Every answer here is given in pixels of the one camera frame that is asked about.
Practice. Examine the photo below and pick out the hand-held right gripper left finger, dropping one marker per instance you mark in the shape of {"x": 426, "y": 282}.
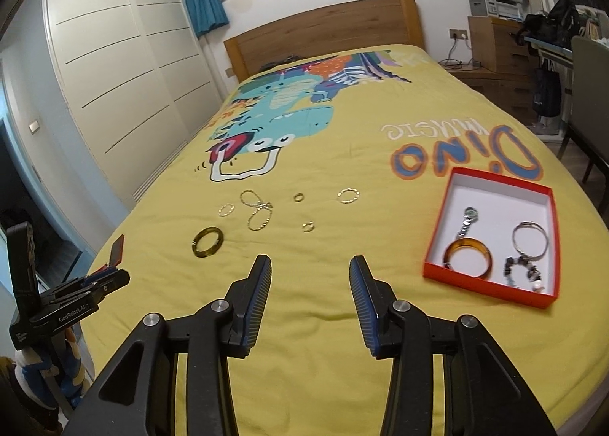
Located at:
{"x": 263, "y": 288}

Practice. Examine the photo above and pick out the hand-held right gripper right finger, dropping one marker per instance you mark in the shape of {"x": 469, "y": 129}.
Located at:
{"x": 358, "y": 288}

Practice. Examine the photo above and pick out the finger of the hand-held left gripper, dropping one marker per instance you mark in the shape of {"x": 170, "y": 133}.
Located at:
{"x": 112, "y": 280}
{"x": 117, "y": 251}

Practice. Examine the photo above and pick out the red jewelry box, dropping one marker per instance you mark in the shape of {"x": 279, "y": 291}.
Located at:
{"x": 499, "y": 207}

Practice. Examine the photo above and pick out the person's left forearm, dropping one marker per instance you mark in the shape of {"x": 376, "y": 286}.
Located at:
{"x": 50, "y": 369}

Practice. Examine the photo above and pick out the dark olive bangle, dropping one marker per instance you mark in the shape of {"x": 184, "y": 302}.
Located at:
{"x": 197, "y": 248}

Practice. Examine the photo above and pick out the printed yellow blanket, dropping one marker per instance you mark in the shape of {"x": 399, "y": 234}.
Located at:
{"x": 333, "y": 169}

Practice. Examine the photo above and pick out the amber bangle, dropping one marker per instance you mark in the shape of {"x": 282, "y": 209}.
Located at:
{"x": 484, "y": 261}

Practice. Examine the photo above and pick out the white wardrobe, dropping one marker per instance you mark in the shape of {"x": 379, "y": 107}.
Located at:
{"x": 119, "y": 74}

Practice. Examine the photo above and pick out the dark item by headboard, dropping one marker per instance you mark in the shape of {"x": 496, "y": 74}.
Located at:
{"x": 280, "y": 60}

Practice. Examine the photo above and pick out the wooden nightstand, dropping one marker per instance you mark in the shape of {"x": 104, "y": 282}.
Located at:
{"x": 499, "y": 91}

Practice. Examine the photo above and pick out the wooden headboard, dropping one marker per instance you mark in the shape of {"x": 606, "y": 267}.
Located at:
{"x": 323, "y": 31}

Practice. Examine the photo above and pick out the blue tote bag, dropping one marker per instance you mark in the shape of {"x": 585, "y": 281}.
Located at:
{"x": 546, "y": 89}

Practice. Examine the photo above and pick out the wooden cabinet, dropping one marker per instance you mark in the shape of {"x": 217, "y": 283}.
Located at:
{"x": 495, "y": 43}

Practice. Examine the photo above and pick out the desk with blue edge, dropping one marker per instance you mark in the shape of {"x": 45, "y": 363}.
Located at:
{"x": 547, "y": 48}

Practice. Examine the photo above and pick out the grey chair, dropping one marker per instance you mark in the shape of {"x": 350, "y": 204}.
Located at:
{"x": 590, "y": 84}

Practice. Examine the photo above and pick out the white printer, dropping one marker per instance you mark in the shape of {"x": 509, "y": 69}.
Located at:
{"x": 495, "y": 3}

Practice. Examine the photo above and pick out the black bag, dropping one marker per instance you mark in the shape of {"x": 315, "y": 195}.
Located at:
{"x": 556, "y": 22}

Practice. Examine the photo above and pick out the wall socket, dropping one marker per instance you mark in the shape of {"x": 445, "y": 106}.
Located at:
{"x": 459, "y": 33}

